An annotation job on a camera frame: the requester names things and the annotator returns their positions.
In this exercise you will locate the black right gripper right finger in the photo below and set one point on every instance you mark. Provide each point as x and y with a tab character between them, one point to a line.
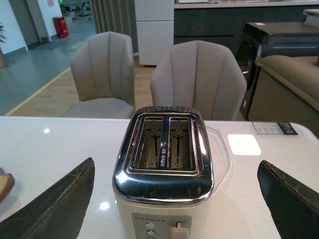
294	206

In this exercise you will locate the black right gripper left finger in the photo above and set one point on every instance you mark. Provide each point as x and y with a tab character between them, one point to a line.
57	213

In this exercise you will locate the brown bread slice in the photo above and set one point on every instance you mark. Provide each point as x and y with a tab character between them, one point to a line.
7	181

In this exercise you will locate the black grey label sticker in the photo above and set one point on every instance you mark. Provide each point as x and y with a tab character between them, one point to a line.
274	128

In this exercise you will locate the white chrome two-slot toaster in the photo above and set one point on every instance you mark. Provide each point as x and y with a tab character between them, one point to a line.
163	177

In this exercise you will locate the beige sofa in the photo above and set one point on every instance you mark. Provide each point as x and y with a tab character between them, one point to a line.
287	90

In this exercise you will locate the left beige upholstered chair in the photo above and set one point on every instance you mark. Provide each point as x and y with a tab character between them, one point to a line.
103	72

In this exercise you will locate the beige upholstered chair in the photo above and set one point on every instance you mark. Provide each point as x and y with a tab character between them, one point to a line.
103	72
201	75

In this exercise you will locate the right beige upholstered chair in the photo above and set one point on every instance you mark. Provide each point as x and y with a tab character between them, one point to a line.
201	75

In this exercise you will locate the black washing machine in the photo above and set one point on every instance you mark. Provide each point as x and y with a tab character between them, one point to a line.
261	39

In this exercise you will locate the red fire extinguisher box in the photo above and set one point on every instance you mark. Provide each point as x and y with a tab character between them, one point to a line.
60	26

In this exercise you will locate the dark grey kitchen counter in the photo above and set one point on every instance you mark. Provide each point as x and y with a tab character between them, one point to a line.
222	21

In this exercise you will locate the beige curtain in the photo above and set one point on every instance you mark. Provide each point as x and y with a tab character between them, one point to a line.
117	16

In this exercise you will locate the white cabinet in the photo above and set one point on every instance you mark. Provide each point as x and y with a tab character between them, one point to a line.
154	21

